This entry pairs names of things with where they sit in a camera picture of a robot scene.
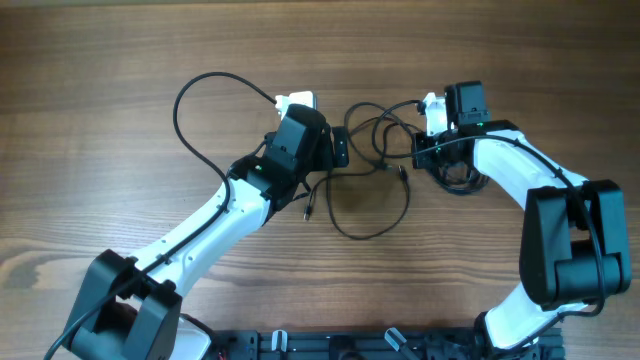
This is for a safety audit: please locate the thin black usb cable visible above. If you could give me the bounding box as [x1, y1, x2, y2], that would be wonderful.
[303, 102, 426, 241]

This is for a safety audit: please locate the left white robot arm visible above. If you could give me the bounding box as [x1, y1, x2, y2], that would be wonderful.
[56, 104, 348, 359]

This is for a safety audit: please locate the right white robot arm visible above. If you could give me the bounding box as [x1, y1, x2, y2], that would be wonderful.
[411, 81, 632, 359]

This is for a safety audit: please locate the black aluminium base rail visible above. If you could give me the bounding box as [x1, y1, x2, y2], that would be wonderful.
[212, 327, 566, 360]

